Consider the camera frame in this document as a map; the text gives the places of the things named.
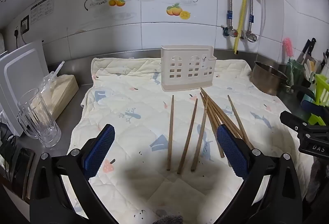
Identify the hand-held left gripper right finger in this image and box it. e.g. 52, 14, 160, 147
216, 124, 305, 224

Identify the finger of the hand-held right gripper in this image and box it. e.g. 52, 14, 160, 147
280, 110, 309, 135
301, 101, 327, 115

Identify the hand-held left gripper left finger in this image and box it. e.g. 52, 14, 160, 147
29, 124, 116, 224

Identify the brown wooden chopstick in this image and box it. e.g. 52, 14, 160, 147
227, 95, 255, 150
167, 95, 175, 171
177, 98, 198, 174
191, 103, 209, 172
200, 88, 248, 143
202, 92, 241, 139
199, 96, 225, 158
201, 94, 233, 143

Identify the beige plastic utensil holder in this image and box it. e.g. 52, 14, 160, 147
161, 45, 217, 92

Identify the green plastic rack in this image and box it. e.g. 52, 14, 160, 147
307, 74, 329, 125

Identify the green glass jar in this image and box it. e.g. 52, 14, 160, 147
285, 58, 304, 86

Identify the white plastic spatula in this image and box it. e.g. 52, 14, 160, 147
304, 60, 316, 79

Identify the steel pot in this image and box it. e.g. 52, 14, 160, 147
250, 61, 290, 96

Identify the pink bottle brush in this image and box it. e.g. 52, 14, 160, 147
283, 38, 295, 60

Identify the printed quilted mat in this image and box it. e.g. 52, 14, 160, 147
68, 57, 314, 224

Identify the clear drinking glass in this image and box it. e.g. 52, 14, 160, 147
17, 88, 61, 148

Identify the beige box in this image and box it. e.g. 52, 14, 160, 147
41, 74, 79, 119

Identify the clear plastic bag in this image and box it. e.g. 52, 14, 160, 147
42, 61, 65, 93

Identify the grey knitted cloth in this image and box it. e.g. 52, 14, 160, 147
154, 210, 185, 224

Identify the metal valve with red knob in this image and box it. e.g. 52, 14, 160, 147
222, 25, 241, 38

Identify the white cutting board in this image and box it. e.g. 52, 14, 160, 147
0, 40, 49, 137

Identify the black handled knife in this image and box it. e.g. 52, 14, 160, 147
297, 38, 316, 64

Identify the white thin hose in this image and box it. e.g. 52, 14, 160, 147
257, 0, 267, 40

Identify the black plug with cable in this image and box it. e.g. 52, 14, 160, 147
13, 29, 27, 48

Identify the black wall socket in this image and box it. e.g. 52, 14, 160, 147
20, 15, 30, 34

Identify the wall label sticker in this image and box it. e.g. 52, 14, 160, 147
30, 0, 55, 24

